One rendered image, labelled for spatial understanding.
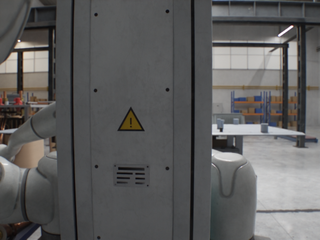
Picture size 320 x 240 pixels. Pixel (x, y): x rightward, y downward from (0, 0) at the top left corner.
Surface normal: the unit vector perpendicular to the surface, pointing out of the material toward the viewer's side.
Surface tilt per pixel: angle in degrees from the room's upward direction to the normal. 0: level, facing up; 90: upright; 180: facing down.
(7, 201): 109
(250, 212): 90
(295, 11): 90
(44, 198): 87
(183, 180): 90
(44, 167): 57
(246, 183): 75
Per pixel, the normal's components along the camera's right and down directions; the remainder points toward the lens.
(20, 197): 0.27, -0.14
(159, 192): -0.09, 0.04
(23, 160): 0.60, 0.04
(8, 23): 0.96, 0.20
